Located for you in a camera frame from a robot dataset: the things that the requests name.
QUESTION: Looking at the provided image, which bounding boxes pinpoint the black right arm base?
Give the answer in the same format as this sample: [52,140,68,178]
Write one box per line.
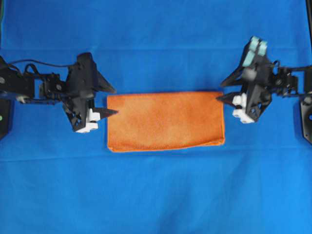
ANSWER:
[300,93,312,144]

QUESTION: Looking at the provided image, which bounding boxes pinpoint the orange towel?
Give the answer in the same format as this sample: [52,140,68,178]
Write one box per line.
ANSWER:
[107,91,225,153]

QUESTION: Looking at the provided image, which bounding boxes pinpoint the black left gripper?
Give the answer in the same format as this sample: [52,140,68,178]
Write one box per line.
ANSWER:
[62,52,118,133]

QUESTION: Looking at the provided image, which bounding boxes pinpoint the blue table cloth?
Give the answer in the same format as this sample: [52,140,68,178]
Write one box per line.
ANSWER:
[0,0,312,234]

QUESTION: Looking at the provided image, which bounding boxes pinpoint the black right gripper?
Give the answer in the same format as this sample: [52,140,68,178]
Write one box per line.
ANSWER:
[216,55,272,124]

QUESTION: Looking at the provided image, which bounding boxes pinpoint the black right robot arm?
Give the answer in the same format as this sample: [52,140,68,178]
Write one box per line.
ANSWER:
[216,56,312,124]

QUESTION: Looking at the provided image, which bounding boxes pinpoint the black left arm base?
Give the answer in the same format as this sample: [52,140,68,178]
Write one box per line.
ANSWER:
[0,99,12,140]

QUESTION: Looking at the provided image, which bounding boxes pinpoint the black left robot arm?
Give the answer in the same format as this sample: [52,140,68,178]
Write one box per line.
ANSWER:
[0,53,118,137]

